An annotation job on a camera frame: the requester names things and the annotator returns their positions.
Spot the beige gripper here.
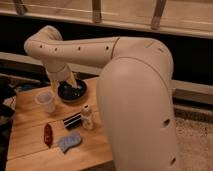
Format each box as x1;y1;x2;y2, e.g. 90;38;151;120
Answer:
47;66;78;94

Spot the white ceramic cup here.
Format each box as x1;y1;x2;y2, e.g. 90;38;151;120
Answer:
35;91;56;113

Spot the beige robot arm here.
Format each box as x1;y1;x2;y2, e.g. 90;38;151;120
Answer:
24;26;182;171

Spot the dark blue bowl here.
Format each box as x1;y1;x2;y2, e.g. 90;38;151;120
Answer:
58;79;87;102

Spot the black white striped box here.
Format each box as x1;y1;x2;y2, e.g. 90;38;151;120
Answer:
63;113;82;129

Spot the white small bottle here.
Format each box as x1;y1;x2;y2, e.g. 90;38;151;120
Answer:
81;105;94;130

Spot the red oblong object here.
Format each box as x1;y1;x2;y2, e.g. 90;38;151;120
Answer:
44;124;53;147

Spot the wooden table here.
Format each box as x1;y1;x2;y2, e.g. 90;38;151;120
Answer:
6;78;112;171

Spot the blue sponge cloth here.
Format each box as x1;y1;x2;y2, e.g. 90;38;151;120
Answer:
58;132;82;153

